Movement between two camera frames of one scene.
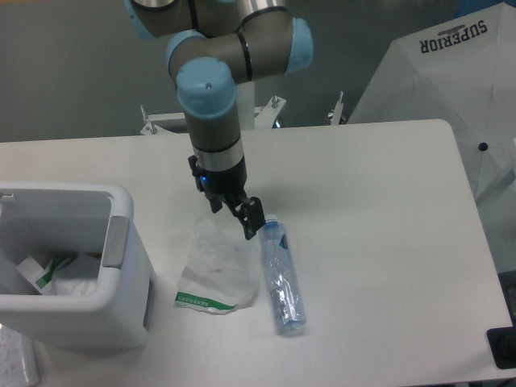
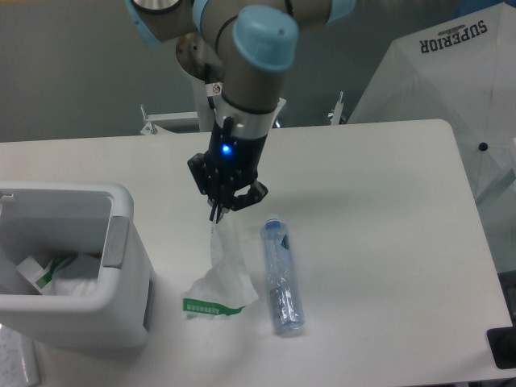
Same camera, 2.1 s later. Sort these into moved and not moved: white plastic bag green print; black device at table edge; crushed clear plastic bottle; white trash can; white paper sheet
Moved: white plastic bag green print
Not moved: white trash can; black device at table edge; crushed clear plastic bottle; white paper sheet
